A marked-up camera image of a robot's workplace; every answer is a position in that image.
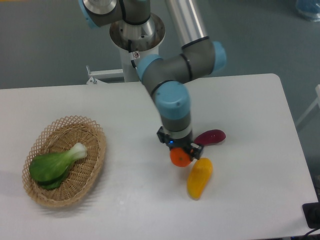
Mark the white metal bracket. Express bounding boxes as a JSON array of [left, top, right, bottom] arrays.
[[86, 65, 125, 85]]

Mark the yellow mango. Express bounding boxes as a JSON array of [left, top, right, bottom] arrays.
[[186, 157, 214, 200]]

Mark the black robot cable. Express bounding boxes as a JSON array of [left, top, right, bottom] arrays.
[[127, 39, 140, 73]]

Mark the white frame at right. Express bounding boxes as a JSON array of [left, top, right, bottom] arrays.
[[295, 84, 320, 132]]

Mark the orange fruit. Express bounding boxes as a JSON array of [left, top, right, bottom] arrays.
[[169, 147, 191, 168]]

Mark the green bok choy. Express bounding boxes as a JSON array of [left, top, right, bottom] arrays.
[[29, 142, 88, 190]]

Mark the blue plastic bag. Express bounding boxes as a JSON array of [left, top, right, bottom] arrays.
[[295, 0, 320, 22]]

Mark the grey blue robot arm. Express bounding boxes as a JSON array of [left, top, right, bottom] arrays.
[[78, 0, 227, 160]]

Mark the purple sweet potato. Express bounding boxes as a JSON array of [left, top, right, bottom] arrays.
[[193, 129, 226, 146]]

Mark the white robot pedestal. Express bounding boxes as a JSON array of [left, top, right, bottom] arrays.
[[109, 13, 165, 82]]

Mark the woven wicker basket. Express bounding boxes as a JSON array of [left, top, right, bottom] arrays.
[[22, 115, 107, 208]]

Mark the black device at edge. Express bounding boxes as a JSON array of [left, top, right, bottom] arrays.
[[302, 202, 320, 229]]

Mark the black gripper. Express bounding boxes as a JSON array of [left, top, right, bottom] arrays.
[[156, 126, 204, 161]]

